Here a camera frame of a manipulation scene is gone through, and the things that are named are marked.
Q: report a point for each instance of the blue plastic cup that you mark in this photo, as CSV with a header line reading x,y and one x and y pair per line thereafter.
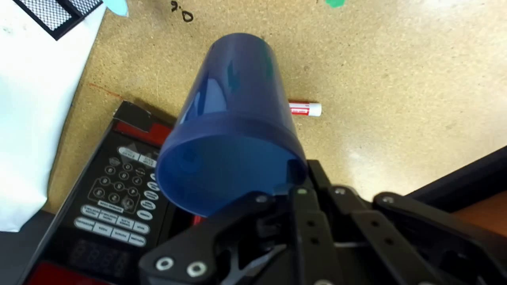
x,y
233,118

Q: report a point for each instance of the black mesh basket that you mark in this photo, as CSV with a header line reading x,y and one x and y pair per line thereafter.
x,y
59,14

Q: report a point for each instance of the white sheet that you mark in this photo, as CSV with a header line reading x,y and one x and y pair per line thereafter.
x,y
35,111

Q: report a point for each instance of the light blue paper piece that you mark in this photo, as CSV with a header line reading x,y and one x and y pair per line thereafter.
x,y
118,6

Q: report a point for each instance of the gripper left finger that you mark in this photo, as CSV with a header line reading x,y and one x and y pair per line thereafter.
x,y
206,241

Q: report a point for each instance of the red and white glue stick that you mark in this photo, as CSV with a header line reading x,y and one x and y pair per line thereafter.
x,y
307,109

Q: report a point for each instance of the green sticker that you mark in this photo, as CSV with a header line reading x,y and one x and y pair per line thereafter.
x,y
335,3

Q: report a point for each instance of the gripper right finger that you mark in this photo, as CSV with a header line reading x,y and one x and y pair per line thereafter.
x,y
427,229

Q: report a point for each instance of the red and black microwave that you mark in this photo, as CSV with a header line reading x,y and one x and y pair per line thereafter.
x,y
107,221

